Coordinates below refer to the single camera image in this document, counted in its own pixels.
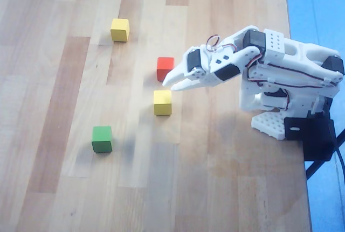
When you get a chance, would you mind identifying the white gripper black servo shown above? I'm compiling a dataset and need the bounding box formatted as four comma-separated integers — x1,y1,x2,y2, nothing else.
162,45,217,92

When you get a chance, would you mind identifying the yellow wooden cube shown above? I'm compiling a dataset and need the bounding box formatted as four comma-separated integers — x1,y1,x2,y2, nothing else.
110,18,130,43
153,89,173,116

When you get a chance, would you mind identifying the red wooden cube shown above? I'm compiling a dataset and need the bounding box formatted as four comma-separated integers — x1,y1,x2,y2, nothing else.
156,57,175,82

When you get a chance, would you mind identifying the green wooden cube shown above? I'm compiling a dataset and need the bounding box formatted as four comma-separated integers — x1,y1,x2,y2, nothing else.
91,125,113,153

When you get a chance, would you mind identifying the black table clamp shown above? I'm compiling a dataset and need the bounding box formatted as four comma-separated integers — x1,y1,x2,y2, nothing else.
284,100,337,162

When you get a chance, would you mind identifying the black table leg bar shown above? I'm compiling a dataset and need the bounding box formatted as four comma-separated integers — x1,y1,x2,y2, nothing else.
305,135,345,181

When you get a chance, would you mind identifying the black cable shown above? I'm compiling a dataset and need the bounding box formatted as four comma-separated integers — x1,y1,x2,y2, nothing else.
333,137,345,189

